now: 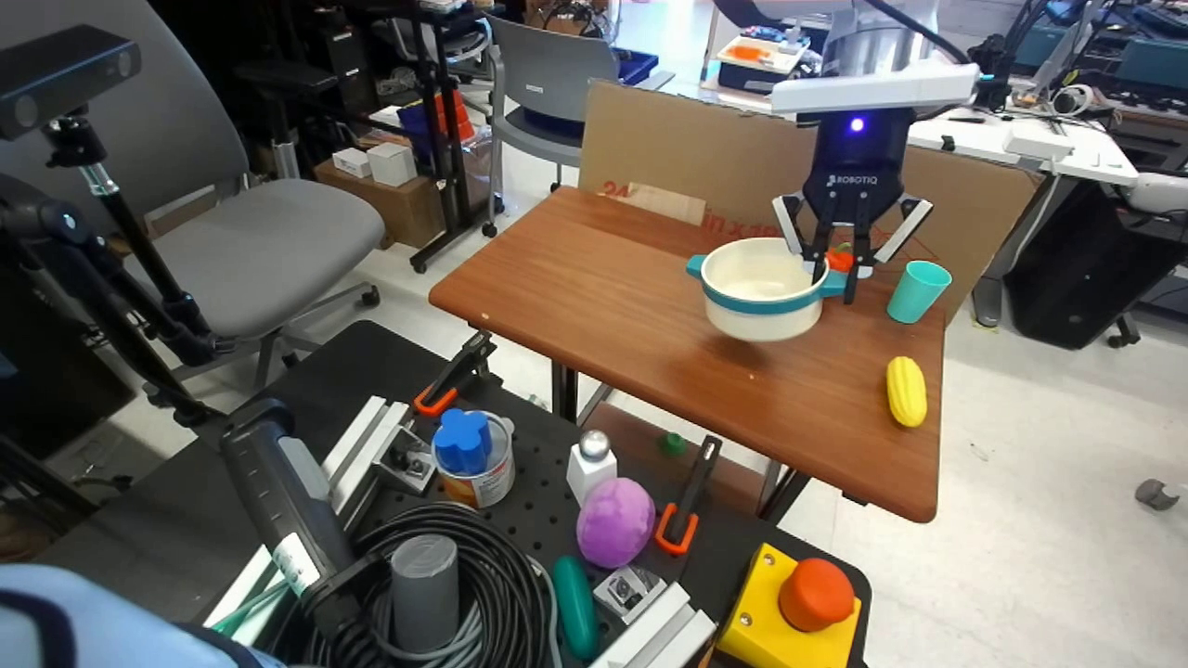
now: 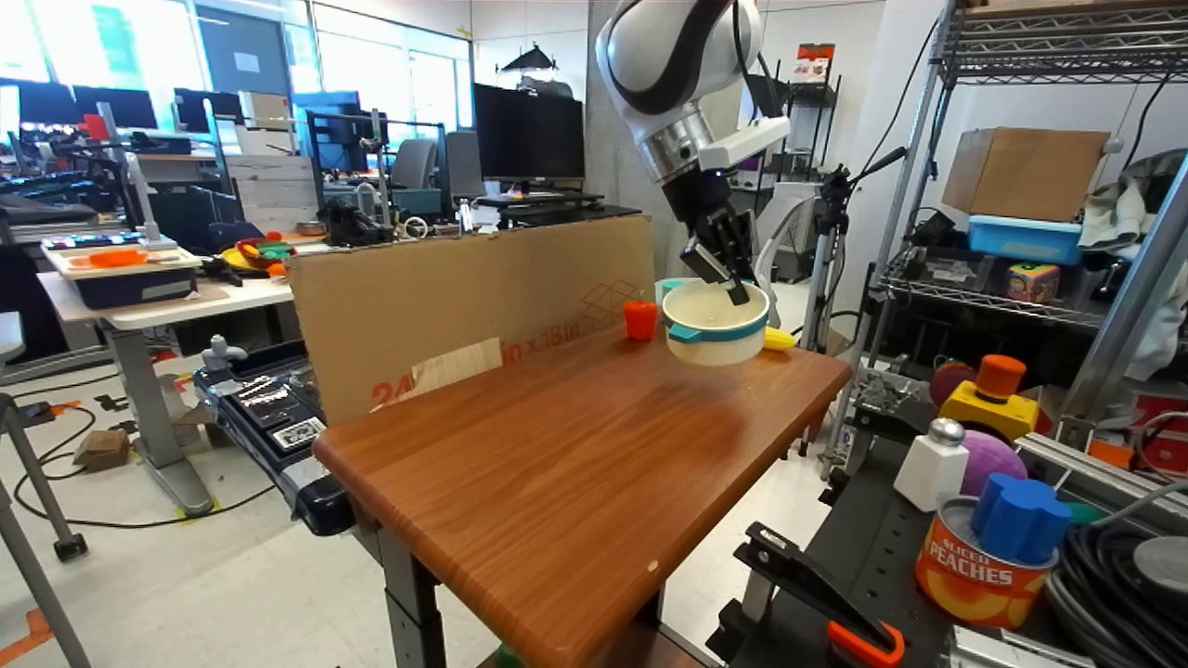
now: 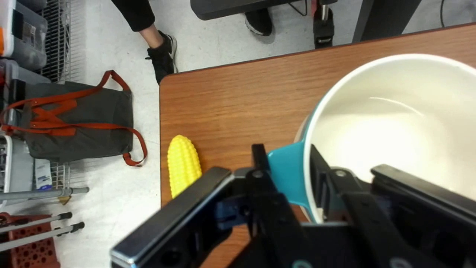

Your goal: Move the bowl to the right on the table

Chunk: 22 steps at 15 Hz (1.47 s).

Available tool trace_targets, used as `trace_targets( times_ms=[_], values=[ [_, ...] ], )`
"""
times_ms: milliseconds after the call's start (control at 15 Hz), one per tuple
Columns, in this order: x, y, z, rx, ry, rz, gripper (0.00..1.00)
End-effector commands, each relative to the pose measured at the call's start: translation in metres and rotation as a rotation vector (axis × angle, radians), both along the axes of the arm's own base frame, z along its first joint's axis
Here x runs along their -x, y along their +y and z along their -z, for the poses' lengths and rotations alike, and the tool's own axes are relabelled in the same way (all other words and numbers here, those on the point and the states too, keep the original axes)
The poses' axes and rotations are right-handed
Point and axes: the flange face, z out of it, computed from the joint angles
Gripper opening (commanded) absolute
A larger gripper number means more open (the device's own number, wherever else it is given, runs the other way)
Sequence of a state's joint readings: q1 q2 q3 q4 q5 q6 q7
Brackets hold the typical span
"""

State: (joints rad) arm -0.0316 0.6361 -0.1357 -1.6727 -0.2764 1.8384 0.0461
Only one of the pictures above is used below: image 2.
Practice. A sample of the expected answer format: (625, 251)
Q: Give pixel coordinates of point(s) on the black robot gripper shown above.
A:
(711, 208)

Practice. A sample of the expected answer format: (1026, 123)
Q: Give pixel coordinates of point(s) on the white bowl with teal band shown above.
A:
(718, 329)

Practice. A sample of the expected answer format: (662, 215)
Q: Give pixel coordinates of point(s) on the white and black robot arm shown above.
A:
(673, 60)

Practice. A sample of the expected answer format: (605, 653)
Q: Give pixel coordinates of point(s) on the grey office chair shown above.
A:
(791, 215)

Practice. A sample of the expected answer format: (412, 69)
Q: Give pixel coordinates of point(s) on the orange plastic cup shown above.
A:
(641, 319)

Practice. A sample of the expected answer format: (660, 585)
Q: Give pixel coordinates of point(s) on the black computer monitor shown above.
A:
(525, 136)

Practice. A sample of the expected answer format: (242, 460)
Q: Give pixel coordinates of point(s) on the white plastic bottle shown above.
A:
(930, 468)

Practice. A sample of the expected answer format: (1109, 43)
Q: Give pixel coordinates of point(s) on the orange toy cylinder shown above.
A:
(1001, 377)

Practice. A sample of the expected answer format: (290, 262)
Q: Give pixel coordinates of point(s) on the yellow toy block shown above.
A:
(988, 411)

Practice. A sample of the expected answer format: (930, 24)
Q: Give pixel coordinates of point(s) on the blue plastic bin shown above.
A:
(1026, 238)

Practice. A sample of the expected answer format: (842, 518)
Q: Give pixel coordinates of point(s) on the brown cardboard panel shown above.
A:
(411, 303)

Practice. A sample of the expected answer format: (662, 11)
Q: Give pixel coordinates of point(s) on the brown cardboard box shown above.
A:
(1026, 173)

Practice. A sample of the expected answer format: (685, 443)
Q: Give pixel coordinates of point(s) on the purple ball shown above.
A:
(988, 453)

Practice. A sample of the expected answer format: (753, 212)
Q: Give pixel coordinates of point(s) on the blue plastic block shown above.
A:
(1022, 518)

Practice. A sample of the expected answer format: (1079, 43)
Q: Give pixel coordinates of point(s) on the orange peaches can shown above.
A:
(977, 580)

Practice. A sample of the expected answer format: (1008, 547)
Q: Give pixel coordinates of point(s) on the black equipment with labels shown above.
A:
(279, 428)

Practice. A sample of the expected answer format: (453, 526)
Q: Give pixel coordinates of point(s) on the pile of colourful toys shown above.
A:
(254, 259)

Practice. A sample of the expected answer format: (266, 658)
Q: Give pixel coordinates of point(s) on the white standing desk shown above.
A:
(150, 371)

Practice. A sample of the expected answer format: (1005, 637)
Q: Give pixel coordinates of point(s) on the grey tray with dark base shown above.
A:
(125, 280)

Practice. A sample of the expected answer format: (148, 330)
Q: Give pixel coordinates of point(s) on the orange plate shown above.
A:
(117, 259)

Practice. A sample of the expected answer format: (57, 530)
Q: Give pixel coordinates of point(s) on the brown box on floor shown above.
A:
(100, 448)

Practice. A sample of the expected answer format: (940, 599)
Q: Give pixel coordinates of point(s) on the grey metal stand legs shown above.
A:
(40, 520)

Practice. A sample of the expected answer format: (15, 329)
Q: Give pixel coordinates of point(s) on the aluminium frame beam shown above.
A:
(1134, 300)

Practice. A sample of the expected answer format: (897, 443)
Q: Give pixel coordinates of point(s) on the wooden table leg frame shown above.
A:
(412, 608)

